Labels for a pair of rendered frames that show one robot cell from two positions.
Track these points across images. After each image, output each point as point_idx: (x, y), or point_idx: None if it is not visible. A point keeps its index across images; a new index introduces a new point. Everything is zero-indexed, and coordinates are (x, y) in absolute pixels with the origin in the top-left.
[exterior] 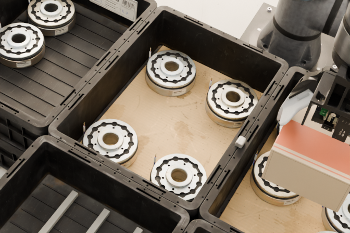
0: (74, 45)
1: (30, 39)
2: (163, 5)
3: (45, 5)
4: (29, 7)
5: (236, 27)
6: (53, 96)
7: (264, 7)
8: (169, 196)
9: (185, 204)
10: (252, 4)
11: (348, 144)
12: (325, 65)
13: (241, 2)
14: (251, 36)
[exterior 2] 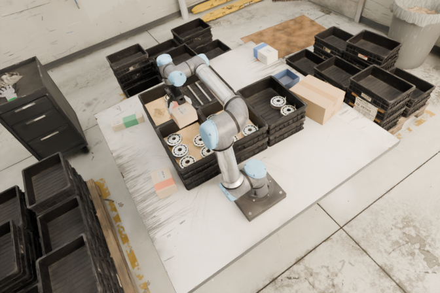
0: (274, 116)
1: (277, 103)
2: (304, 165)
3: (290, 108)
4: (291, 106)
5: (281, 184)
6: (256, 107)
7: (283, 191)
8: (203, 106)
9: (200, 108)
10: (293, 197)
11: (173, 108)
12: (243, 196)
13: (296, 193)
14: (267, 176)
